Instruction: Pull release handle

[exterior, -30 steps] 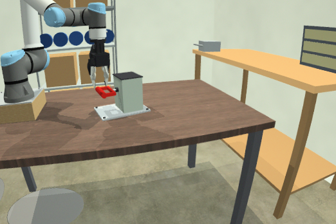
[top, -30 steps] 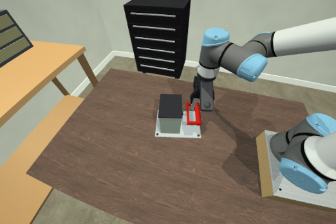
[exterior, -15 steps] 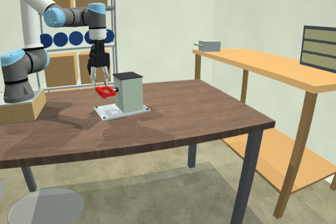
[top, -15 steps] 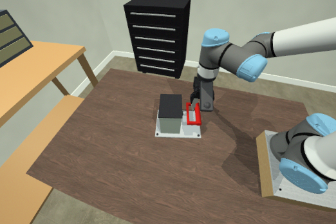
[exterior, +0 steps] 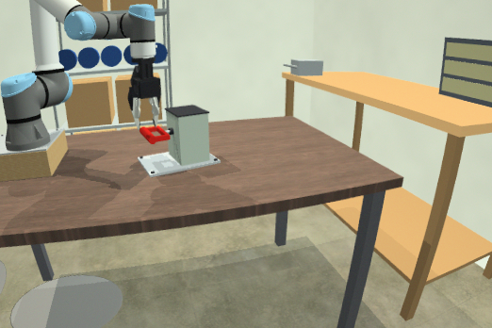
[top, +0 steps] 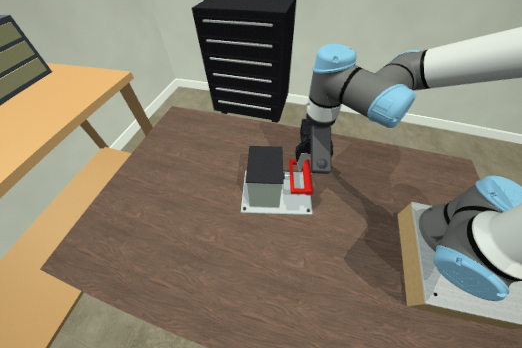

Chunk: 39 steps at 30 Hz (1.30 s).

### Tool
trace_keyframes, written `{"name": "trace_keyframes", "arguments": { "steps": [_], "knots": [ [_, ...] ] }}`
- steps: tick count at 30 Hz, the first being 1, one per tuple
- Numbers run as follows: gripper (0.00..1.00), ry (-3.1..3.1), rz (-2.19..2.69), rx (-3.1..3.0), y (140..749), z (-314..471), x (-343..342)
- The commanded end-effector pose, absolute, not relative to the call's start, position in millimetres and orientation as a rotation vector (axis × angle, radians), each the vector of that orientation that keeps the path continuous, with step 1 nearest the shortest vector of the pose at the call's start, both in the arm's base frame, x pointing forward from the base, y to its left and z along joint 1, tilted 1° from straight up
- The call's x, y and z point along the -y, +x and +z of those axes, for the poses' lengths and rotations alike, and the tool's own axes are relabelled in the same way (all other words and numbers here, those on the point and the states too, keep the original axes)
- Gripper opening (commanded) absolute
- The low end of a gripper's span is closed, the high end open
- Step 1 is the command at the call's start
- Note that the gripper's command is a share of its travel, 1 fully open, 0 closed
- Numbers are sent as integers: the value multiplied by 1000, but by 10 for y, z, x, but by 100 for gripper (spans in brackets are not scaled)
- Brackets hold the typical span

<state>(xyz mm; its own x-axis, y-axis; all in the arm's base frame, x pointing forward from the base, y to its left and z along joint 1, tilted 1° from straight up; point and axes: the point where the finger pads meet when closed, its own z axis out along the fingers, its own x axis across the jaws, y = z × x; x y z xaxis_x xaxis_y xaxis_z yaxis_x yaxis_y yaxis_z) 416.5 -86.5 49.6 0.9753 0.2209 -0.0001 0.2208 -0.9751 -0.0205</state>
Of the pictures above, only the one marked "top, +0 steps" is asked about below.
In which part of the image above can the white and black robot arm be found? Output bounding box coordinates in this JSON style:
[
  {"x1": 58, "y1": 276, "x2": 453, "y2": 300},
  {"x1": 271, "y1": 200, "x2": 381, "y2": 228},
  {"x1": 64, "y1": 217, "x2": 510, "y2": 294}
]
[{"x1": 305, "y1": 27, "x2": 522, "y2": 301}]

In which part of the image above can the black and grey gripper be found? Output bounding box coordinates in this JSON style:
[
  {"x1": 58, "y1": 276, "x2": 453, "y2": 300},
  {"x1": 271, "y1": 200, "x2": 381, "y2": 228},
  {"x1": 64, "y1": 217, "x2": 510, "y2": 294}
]
[{"x1": 295, "y1": 113, "x2": 336, "y2": 172}]

